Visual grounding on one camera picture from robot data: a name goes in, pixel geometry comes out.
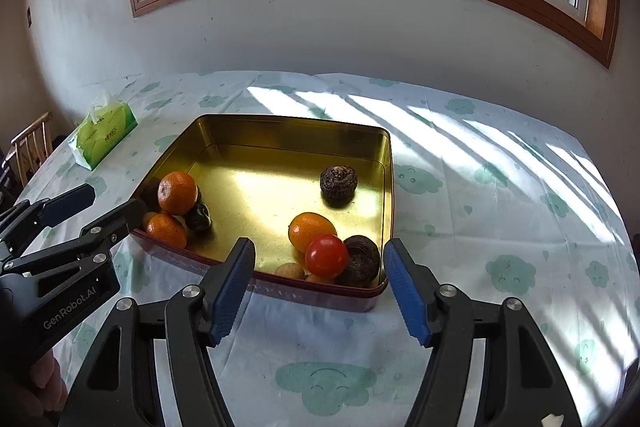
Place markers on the green tissue box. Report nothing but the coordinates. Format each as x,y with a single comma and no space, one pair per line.
108,122

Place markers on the person left hand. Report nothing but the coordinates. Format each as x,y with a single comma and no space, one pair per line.
50,392

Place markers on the red toffee tin box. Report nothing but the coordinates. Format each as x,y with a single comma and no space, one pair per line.
256,173

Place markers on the dark wrinkled passion fruit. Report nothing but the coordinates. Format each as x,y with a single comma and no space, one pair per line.
363,265

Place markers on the spotted mandarin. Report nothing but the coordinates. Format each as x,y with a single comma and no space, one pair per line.
177,193
167,230

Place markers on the smooth orange kumquat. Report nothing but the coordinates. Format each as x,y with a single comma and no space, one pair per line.
306,227

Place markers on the wooden chair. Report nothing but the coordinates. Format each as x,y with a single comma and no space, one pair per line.
31,148

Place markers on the dark wrinkled date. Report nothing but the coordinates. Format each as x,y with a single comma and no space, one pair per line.
338,184

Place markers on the paired brown longan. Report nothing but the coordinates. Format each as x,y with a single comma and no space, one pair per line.
311,278
291,270

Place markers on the dark purple grape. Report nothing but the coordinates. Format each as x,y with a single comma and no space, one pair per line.
198,220

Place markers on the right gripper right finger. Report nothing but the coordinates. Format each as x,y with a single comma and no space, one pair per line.
521,382

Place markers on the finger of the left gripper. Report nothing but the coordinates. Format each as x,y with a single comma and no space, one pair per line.
98,237
21,224

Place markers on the red cherry tomato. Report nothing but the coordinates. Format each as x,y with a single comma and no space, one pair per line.
326,256

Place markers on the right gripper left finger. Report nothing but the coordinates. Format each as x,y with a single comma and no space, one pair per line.
117,382

